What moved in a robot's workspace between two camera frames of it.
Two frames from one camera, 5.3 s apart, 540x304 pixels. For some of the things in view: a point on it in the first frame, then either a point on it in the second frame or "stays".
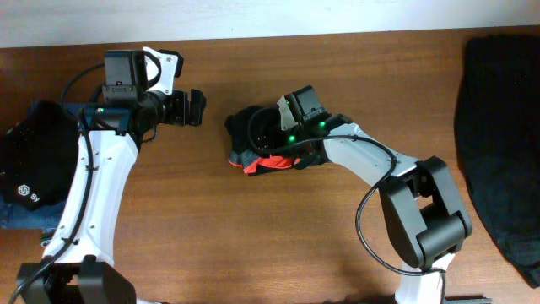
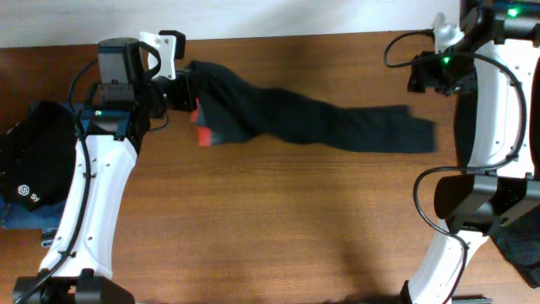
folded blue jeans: x=14 y=215 stays
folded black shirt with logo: x=39 y=157 stays
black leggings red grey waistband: x=243 y=154 to x=230 y=105
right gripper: x=265 y=133 to x=423 y=75
